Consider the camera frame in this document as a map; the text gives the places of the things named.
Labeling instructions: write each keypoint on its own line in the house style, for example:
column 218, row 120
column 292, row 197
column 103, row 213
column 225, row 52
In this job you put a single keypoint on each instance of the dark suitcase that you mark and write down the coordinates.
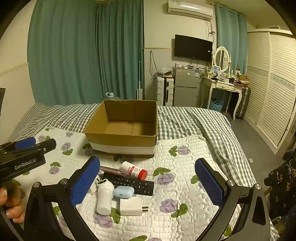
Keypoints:
column 244, row 102

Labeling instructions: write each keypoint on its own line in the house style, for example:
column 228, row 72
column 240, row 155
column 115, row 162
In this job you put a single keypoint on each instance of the white oval mirror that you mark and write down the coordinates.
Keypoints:
column 222, row 58

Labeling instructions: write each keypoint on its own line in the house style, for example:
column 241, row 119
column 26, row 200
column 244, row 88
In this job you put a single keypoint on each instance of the white charger block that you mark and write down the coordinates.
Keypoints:
column 130, row 206

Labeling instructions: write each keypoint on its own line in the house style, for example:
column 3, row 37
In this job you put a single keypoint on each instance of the silver small fridge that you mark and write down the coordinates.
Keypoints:
column 186, row 90

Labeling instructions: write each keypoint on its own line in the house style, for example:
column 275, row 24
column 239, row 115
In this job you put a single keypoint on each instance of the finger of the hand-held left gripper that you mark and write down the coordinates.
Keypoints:
column 46, row 145
column 25, row 142

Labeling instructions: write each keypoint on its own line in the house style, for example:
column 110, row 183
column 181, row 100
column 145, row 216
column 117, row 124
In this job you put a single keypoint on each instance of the small white bottle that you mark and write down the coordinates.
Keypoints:
column 104, row 199

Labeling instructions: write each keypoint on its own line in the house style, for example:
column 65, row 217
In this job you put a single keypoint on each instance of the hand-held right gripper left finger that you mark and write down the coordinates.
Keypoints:
column 85, row 183

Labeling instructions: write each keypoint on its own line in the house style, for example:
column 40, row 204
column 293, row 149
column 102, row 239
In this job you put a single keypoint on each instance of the white air conditioner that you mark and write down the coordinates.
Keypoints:
column 189, row 9

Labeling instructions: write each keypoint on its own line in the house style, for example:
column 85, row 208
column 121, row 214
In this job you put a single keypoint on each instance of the white floral quilt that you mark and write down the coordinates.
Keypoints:
column 180, row 166

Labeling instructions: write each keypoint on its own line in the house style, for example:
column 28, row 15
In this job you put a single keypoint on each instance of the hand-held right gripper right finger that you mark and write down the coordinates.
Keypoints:
column 209, row 183

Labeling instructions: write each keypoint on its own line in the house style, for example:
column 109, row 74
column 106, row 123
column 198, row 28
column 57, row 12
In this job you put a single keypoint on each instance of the black wall television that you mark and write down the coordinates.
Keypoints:
column 193, row 47

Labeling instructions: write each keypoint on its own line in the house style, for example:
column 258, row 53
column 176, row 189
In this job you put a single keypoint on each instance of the black remote control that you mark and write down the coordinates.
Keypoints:
column 136, row 185

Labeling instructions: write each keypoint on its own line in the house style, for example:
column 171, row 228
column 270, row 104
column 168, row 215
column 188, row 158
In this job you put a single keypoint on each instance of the wide green curtain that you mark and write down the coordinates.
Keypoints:
column 62, row 58

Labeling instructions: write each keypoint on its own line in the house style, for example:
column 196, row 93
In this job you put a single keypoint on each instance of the clear plastic bag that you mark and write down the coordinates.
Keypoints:
column 164, row 71

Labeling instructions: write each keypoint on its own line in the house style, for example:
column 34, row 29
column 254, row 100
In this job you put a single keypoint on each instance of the grey checked bed sheet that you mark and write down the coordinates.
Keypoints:
column 185, row 122

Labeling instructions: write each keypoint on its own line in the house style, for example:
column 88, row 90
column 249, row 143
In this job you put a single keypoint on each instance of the light blue earbud case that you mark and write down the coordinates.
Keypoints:
column 123, row 191

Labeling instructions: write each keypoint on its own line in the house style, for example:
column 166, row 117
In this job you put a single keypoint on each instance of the light green window curtain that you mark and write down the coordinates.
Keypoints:
column 231, row 30

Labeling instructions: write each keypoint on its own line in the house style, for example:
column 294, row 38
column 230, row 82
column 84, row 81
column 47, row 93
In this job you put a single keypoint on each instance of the narrow green curtain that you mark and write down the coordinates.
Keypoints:
column 122, row 58

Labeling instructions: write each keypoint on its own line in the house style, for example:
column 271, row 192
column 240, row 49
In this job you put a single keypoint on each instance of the white ribbed suitcase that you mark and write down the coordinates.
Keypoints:
column 161, row 92

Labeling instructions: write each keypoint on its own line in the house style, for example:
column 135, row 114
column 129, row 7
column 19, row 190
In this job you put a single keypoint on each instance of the small brown cardboard box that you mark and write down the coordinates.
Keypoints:
column 242, row 78

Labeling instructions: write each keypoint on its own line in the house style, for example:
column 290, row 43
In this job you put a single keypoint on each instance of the pink patterned packet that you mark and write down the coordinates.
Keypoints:
column 111, row 170

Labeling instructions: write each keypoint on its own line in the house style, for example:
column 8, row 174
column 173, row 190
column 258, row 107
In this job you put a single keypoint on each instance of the dark floral clothing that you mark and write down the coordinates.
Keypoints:
column 282, row 185

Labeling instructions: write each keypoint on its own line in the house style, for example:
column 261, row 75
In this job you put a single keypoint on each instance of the person's left hand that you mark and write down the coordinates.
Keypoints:
column 13, row 206

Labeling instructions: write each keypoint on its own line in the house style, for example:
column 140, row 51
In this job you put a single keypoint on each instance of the white pole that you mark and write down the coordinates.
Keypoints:
column 140, row 81

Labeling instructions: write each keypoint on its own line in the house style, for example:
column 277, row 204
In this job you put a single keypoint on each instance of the blue laundry basket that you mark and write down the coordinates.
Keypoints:
column 216, row 105

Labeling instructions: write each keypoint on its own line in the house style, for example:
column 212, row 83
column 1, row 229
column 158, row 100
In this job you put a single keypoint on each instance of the white slatted wardrobe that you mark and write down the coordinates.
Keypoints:
column 272, row 92

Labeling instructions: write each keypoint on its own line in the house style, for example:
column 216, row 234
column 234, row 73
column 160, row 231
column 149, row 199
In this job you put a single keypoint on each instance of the white dressing table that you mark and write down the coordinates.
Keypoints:
column 219, row 85

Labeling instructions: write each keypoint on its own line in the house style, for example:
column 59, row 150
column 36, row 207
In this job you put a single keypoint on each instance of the white pill bottle red cap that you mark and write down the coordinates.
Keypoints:
column 131, row 169

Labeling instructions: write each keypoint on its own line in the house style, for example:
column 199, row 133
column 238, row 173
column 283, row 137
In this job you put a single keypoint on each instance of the clear water jug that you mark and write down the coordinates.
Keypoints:
column 110, row 95

